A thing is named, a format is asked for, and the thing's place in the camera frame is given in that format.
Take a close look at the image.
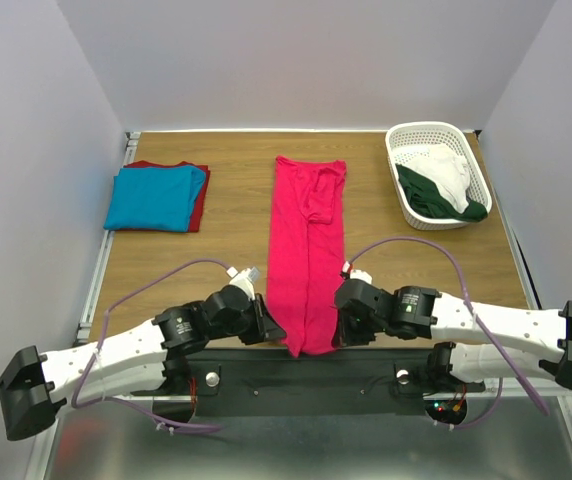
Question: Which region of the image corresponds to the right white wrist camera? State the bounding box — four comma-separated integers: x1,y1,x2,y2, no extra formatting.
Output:
341,261,372,284

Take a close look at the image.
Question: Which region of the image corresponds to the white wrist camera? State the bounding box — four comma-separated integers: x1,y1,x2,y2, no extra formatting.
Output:
341,261,372,284
226,267,260,299

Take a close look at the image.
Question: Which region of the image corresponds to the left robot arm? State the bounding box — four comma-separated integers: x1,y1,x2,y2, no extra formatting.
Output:
0,285,286,441

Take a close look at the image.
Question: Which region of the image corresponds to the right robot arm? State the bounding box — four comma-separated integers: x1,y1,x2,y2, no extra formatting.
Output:
334,278,572,391

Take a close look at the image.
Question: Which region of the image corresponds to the dark red folded t-shirt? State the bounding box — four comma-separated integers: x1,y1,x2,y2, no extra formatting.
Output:
126,160,211,233

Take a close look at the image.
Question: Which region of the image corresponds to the pink t-shirt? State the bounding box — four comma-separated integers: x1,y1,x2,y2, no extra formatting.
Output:
266,156,347,357

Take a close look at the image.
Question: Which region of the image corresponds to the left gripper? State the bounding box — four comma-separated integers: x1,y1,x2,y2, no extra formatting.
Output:
208,293,286,345

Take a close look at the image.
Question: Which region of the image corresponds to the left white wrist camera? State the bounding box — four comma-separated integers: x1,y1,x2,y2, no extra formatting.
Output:
226,267,260,299

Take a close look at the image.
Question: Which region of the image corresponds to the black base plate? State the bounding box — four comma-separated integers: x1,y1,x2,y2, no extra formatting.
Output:
136,347,485,417

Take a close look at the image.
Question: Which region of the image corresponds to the white t-shirt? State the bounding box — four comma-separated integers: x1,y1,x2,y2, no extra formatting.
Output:
404,144,471,213

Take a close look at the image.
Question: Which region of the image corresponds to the white plastic basket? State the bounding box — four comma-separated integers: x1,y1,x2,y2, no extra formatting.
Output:
385,121,493,231

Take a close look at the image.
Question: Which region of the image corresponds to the dark green t-shirt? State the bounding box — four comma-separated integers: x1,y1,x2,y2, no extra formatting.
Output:
396,165,488,223

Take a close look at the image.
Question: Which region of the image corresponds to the aluminium frame rail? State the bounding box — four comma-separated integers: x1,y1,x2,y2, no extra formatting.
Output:
27,132,572,479

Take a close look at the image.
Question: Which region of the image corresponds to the blue folded t-shirt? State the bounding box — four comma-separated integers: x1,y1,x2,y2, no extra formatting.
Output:
104,166,205,233

